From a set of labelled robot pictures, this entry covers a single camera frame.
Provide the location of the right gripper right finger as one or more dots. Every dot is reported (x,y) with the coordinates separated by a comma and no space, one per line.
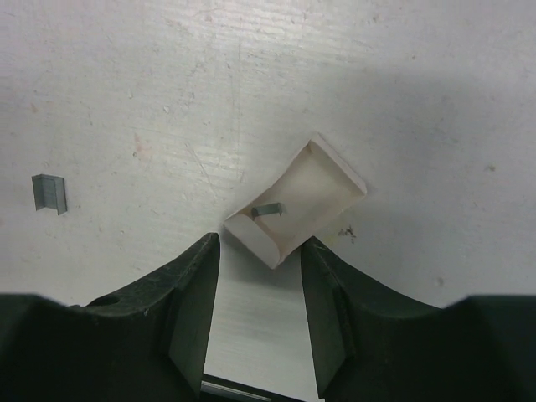
(371,343)

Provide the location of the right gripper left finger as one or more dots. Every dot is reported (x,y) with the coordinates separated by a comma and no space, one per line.
(144,342)

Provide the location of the small cardboard tray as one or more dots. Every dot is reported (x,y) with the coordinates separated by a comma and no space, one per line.
(315,188)

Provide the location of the grey staple strip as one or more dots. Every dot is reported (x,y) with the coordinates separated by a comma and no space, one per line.
(49,193)

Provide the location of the single staple in tray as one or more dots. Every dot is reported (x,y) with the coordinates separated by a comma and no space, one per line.
(267,209)

